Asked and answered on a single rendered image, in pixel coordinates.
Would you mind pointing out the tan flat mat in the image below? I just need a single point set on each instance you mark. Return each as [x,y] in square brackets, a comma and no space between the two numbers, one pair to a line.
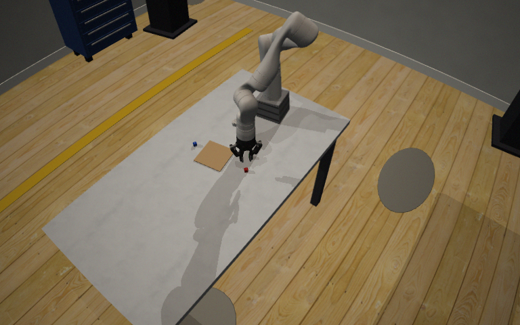
[214,155]

